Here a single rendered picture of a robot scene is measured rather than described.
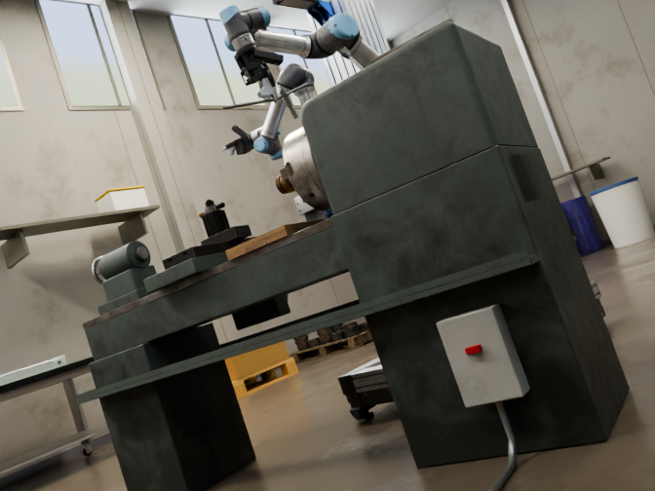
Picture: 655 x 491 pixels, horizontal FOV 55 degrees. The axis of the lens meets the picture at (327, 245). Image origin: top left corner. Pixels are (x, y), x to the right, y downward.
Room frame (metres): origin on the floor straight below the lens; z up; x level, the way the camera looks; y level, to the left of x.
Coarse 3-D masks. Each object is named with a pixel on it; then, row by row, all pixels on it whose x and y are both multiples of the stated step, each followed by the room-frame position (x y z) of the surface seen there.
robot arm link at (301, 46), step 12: (228, 36) 2.33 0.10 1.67; (252, 36) 2.34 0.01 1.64; (264, 36) 2.38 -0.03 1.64; (276, 36) 2.41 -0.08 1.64; (288, 36) 2.45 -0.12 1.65; (300, 36) 2.51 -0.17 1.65; (312, 36) 2.53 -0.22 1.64; (228, 48) 2.36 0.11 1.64; (264, 48) 2.41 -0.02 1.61; (276, 48) 2.43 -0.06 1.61; (288, 48) 2.46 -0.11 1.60; (300, 48) 2.50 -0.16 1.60; (312, 48) 2.52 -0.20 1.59
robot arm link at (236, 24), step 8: (224, 8) 2.15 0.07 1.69; (232, 8) 2.14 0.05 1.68; (224, 16) 2.15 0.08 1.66; (232, 16) 2.14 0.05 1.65; (240, 16) 2.16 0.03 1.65; (248, 16) 2.18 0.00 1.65; (224, 24) 2.16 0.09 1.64; (232, 24) 2.15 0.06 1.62; (240, 24) 2.16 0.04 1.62; (248, 24) 2.19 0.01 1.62; (232, 32) 2.16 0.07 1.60; (240, 32) 2.16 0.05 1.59; (248, 32) 2.17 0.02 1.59; (232, 40) 2.18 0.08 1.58
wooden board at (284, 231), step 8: (288, 224) 2.25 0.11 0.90; (296, 224) 2.29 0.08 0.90; (304, 224) 2.33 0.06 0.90; (312, 224) 2.38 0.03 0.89; (272, 232) 2.26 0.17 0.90; (280, 232) 2.24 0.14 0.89; (288, 232) 2.24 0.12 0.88; (256, 240) 2.30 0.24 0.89; (264, 240) 2.29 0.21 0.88; (272, 240) 2.27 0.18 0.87; (232, 248) 2.37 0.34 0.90; (240, 248) 2.35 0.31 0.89; (248, 248) 2.33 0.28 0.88; (256, 248) 2.32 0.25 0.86; (232, 256) 2.38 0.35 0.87
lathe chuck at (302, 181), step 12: (300, 132) 2.21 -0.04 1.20; (288, 144) 2.23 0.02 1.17; (300, 144) 2.18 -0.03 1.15; (288, 156) 2.21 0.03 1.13; (300, 156) 2.17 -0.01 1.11; (300, 168) 2.18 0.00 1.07; (300, 180) 2.20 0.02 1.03; (312, 180) 2.18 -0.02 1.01; (300, 192) 2.23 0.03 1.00; (312, 204) 2.27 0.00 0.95; (324, 204) 2.27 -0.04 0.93
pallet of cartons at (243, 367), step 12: (264, 348) 6.09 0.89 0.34; (276, 348) 6.18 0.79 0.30; (228, 360) 5.88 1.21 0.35; (240, 360) 5.88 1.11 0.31; (252, 360) 5.97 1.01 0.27; (264, 360) 6.06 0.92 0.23; (276, 360) 6.14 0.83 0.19; (288, 360) 6.22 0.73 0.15; (240, 372) 5.86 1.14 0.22; (252, 372) 5.94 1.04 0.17; (264, 372) 6.51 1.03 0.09; (288, 372) 6.21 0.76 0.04; (240, 384) 5.84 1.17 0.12; (252, 384) 6.43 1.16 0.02; (264, 384) 6.05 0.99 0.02; (240, 396) 5.81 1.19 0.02
